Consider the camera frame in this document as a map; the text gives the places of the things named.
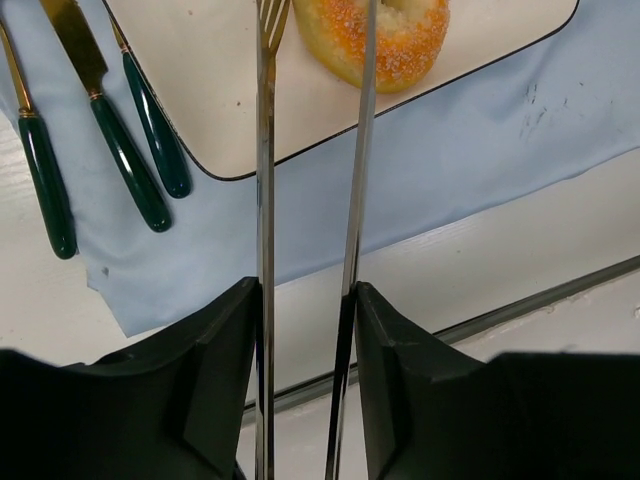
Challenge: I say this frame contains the white rectangular plate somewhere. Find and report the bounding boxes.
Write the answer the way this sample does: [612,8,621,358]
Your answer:
[106,0,577,181]

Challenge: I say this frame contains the silver metal tongs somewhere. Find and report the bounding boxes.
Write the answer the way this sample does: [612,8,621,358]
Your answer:
[255,1,377,479]

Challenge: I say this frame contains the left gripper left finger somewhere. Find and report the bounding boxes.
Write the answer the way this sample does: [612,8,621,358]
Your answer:
[1,277,259,479]

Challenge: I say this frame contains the gold spoon green handle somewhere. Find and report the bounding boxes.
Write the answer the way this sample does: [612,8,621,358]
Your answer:
[110,16,192,199]

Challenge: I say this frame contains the gold knife green handle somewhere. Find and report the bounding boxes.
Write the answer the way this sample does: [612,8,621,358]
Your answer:
[40,0,172,233]

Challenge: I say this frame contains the sugared donut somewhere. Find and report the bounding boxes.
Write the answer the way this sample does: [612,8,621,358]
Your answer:
[293,0,450,94]

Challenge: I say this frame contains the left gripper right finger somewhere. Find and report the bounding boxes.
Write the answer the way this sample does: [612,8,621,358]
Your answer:
[356,283,639,479]

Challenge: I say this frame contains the gold fork green handle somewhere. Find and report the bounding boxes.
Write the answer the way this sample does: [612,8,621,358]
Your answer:
[1,23,78,260]

